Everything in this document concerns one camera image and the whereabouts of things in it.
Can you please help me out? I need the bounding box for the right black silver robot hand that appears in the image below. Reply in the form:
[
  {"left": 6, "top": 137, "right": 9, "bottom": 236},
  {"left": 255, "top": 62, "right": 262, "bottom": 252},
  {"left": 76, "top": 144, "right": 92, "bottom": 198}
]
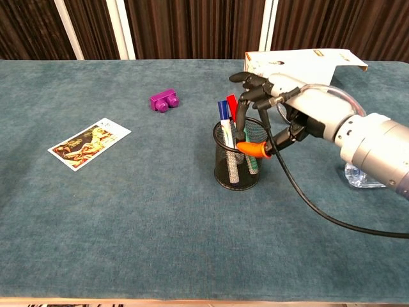
[{"left": 228, "top": 72, "right": 356, "bottom": 160}]

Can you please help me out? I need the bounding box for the red marker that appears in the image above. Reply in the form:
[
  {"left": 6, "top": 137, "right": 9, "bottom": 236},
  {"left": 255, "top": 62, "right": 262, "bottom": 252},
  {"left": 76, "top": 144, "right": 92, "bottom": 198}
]
[{"left": 226, "top": 93, "right": 240, "bottom": 125}]

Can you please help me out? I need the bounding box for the green marker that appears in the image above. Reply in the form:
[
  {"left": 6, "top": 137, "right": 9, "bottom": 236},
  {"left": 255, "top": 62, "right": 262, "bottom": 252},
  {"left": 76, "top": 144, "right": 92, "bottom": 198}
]
[{"left": 243, "top": 127, "right": 260, "bottom": 177}]

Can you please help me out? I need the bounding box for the blue marker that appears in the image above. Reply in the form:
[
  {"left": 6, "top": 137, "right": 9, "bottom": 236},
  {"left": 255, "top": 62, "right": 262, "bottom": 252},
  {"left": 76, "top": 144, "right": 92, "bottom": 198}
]
[{"left": 217, "top": 100, "right": 240, "bottom": 186}]

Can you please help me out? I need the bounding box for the black mesh pen holder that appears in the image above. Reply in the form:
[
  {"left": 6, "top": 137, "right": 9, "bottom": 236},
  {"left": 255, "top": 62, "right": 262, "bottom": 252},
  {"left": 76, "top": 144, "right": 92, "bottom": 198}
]
[{"left": 212, "top": 116, "right": 270, "bottom": 192}]

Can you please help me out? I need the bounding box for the white cardboard box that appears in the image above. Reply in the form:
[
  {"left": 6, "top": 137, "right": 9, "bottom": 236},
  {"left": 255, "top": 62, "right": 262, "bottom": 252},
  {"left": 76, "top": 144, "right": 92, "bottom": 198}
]
[{"left": 243, "top": 47, "right": 369, "bottom": 88}]

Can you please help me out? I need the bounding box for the clear plastic water bottle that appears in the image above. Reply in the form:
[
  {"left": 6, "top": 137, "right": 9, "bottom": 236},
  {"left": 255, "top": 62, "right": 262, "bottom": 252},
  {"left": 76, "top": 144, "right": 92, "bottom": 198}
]
[{"left": 344, "top": 161, "right": 388, "bottom": 190}]

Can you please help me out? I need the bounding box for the white pillar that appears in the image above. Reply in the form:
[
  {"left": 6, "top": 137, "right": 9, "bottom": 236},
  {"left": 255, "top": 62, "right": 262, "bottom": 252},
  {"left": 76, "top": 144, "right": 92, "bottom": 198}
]
[
  {"left": 105, "top": 0, "right": 137, "bottom": 60},
  {"left": 53, "top": 0, "right": 86, "bottom": 61},
  {"left": 258, "top": 0, "right": 279, "bottom": 52}
]

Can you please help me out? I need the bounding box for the dark brown pleated curtain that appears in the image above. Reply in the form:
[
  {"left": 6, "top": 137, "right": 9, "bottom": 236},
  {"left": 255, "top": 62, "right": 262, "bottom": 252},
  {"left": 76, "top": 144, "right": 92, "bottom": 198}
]
[{"left": 0, "top": 0, "right": 409, "bottom": 63}]

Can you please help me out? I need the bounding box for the purple toy building brick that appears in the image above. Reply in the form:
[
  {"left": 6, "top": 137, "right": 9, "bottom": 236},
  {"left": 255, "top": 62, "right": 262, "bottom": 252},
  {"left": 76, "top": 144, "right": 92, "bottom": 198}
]
[{"left": 149, "top": 88, "right": 181, "bottom": 114}]

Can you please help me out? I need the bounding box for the teal blue tablecloth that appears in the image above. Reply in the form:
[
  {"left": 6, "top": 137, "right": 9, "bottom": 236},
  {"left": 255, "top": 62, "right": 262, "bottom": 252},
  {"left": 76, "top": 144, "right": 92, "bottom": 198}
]
[{"left": 0, "top": 58, "right": 409, "bottom": 303}]

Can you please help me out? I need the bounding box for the illustrated picture card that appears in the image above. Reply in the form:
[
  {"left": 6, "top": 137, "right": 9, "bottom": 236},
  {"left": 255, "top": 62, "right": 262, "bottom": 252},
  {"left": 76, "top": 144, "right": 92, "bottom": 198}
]
[{"left": 47, "top": 117, "right": 133, "bottom": 173}]

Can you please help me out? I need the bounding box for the grey clear hand cable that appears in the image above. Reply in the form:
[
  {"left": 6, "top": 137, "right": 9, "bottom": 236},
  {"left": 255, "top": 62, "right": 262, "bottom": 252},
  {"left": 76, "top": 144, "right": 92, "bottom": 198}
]
[{"left": 276, "top": 82, "right": 367, "bottom": 124}]

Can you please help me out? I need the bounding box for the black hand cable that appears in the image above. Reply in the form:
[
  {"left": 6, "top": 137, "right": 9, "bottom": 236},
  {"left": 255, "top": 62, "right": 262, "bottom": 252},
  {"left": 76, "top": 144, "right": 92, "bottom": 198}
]
[{"left": 254, "top": 86, "right": 409, "bottom": 240}]

